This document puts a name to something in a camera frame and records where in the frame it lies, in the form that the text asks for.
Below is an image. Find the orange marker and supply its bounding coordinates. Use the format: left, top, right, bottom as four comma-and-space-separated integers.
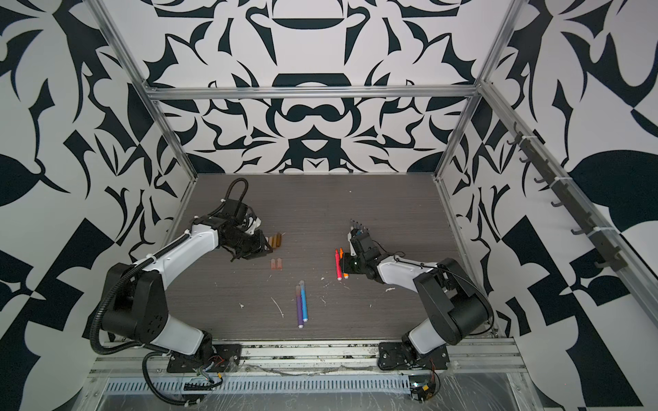
339, 248, 350, 279

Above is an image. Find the red marker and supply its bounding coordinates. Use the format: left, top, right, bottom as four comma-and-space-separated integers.
334, 249, 343, 281

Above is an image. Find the purple marker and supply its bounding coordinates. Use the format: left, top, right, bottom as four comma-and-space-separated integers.
295, 284, 304, 329

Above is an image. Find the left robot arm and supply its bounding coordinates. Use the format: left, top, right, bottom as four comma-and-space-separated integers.
89, 222, 272, 358

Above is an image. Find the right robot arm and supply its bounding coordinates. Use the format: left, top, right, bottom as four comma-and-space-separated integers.
339, 223, 494, 357

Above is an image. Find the blue marker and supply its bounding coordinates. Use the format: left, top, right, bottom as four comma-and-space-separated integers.
299, 280, 308, 323

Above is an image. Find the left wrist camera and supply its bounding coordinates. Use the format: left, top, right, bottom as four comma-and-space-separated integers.
219, 199, 256, 223

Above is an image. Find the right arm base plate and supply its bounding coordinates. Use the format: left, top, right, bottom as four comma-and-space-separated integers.
377, 342, 450, 371

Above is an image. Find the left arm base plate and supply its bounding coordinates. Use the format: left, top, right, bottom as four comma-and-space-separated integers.
166, 342, 243, 373

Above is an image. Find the white slotted cable duct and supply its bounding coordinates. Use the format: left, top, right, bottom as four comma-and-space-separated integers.
102, 374, 412, 396

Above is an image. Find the left black corrugated cable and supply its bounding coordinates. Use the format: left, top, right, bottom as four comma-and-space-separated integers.
89, 177, 250, 407

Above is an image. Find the aluminium front rail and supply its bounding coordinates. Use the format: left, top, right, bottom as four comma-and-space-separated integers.
86, 336, 529, 378

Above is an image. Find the black hook rail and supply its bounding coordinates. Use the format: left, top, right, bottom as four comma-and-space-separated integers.
509, 124, 628, 272

